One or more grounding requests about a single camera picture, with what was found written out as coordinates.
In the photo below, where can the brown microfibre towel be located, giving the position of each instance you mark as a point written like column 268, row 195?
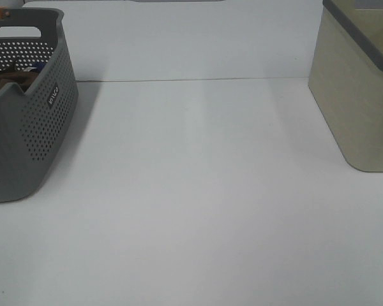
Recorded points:
column 23, row 78

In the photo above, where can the blue towel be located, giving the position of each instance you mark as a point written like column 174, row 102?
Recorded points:
column 37, row 68

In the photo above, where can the grey perforated plastic basket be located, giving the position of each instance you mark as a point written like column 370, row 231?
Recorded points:
column 33, row 124

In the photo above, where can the beige bin with grey rim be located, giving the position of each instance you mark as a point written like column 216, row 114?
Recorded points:
column 346, row 79

